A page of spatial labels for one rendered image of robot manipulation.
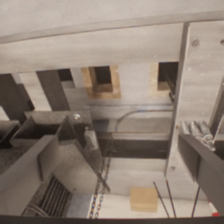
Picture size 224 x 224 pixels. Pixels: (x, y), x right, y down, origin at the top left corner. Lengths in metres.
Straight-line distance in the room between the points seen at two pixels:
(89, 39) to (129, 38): 0.15
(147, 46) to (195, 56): 0.19
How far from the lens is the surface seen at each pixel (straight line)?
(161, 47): 0.67
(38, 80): 0.87
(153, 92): 1.52
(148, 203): 2.76
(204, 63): 0.73
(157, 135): 1.28
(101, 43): 0.68
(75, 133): 0.98
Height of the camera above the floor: 1.31
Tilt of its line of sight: 51 degrees down
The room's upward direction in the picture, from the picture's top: 167 degrees counter-clockwise
